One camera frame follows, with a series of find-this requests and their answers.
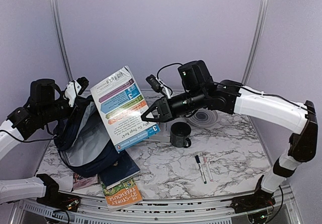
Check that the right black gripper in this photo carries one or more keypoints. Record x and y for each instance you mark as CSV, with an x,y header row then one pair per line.
x,y
164,107

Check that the dark grey metal mug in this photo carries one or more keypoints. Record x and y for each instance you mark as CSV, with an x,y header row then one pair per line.
x,y
180,135

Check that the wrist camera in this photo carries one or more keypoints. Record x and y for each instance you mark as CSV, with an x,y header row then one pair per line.
x,y
75,88
158,86

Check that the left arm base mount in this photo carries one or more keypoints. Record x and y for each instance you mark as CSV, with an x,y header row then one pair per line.
x,y
54,198

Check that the blue cap marker pen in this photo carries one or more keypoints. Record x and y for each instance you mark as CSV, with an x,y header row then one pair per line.
x,y
200,169

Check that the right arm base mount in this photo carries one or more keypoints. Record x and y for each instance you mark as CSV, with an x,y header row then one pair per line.
x,y
259,199

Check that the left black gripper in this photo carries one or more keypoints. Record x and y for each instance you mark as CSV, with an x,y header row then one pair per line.
x,y
80,102

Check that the grey swirl ceramic plate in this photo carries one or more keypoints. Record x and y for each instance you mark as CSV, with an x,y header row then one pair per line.
x,y
203,118

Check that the white afternoon tea book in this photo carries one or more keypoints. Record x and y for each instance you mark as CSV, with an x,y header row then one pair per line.
x,y
163,135

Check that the left aluminium frame post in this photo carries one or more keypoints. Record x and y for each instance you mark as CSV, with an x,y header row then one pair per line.
x,y
60,39

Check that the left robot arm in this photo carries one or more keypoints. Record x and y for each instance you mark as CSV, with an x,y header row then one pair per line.
x,y
46,103

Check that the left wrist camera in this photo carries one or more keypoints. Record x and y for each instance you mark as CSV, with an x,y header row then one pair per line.
x,y
75,88

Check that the right aluminium frame post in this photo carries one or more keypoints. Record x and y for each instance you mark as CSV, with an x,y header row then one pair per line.
x,y
256,39

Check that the pink illustrated thin book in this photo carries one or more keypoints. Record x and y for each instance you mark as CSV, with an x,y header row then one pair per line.
x,y
80,182

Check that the pink cap marker pen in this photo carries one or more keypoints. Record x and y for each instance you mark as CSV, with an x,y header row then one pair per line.
x,y
208,169

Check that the penguin young readers book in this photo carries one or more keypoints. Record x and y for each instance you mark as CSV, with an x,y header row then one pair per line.
x,y
120,104

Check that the orange treehouse book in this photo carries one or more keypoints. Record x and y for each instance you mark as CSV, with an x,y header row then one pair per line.
x,y
124,194

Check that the dark blue hardcover notebook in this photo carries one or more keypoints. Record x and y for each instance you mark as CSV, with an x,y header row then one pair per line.
x,y
122,170

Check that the navy blue student backpack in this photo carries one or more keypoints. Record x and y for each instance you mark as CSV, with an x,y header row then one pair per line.
x,y
83,142

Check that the front aluminium rail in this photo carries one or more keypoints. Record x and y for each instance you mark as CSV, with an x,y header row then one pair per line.
x,y
93,209

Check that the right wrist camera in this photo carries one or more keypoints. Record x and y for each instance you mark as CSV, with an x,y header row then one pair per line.
x,y
158,86

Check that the aluminium frame post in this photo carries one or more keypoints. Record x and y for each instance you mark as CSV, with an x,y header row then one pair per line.
x,y
60,39
256,39

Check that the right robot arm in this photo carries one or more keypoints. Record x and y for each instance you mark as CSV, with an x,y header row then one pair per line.
x,y
231,97

